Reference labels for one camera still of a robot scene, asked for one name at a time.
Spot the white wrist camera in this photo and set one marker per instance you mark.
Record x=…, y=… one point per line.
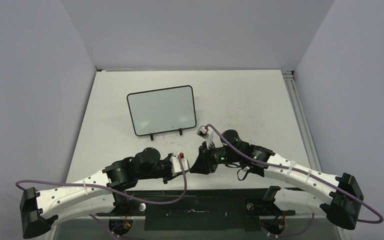
x=206, y=133
x=179, y=163

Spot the small black-framed whiteboard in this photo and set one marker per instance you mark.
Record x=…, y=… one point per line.
x=163, y=110

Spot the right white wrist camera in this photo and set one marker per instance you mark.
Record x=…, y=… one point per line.
x=206, y=133

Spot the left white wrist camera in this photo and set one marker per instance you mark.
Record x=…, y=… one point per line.
x=179, y=163

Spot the aluminium frame rail right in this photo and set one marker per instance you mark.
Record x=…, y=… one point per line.
x=309, y=145

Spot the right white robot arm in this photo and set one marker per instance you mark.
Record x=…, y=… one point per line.
x=338, y=198

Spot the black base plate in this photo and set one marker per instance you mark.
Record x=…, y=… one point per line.
x=217, y=210

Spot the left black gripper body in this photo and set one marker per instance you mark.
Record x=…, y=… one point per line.
x=162, y=170

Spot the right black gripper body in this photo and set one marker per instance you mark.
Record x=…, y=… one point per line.
x=220, y=155

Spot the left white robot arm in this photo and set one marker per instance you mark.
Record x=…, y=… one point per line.
x=99, y=193

